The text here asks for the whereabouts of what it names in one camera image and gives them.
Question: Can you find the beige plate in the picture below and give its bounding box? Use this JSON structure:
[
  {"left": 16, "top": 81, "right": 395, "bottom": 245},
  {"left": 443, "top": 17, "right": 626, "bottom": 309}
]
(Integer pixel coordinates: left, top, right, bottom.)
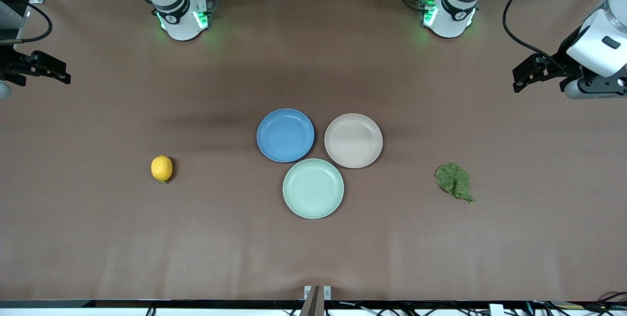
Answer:
[{"left": 324, "top": 113, "right": 384, "bottom": 169}]

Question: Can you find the yellow lemon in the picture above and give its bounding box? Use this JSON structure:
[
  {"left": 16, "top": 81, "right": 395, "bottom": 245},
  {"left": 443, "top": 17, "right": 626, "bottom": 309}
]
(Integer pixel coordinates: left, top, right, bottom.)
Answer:
[{"left": 150, "top": 155, "right": 173, "bottom": 184}]

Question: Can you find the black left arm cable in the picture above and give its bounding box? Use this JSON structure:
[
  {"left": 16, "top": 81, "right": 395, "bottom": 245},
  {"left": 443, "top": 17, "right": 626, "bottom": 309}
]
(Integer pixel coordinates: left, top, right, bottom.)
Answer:
[{"left": 502, "top": 0, "right": 564, "bottom": 62}]

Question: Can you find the blue plate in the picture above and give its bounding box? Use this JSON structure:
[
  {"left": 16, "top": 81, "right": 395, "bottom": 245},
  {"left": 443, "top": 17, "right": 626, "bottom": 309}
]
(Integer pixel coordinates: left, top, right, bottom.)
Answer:
[{"left": 256, "top": 108, "right": 315, "bottom": 163}]

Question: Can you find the light green plate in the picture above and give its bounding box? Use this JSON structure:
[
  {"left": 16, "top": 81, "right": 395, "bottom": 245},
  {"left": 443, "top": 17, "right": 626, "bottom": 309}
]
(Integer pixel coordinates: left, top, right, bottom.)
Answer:
[{"left": 282, "top": 158, "right": 345, "bottom": 220}]

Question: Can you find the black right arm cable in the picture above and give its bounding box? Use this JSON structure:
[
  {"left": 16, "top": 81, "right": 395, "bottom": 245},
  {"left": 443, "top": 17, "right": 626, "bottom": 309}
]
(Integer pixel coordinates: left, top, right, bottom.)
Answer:
[{"left": 0, "top": 0, "right": 53, "bottom": 44}]

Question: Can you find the green lettuce leaf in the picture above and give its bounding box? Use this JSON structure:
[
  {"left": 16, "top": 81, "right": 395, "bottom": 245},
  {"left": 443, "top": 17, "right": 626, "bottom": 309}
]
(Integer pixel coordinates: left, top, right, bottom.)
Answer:
[{"left": 434, "top": 162, "right": 476, "bottom": 204}]

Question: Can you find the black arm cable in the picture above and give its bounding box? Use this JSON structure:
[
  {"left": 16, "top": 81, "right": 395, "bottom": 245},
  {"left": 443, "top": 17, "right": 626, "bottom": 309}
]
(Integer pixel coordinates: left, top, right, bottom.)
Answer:
[
  {"left": 502, "top": 0, "right": 564, "bottom": 62},
  {"left": 0, "top": 0, "right": 53, "bottom": 44}
]

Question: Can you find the metal table edge bracket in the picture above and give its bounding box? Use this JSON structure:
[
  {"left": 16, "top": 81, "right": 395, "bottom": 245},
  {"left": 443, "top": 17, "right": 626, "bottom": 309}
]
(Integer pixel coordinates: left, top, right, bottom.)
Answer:
[{"left": 300, "top": 285, "right": 332, "bottom": 316}]

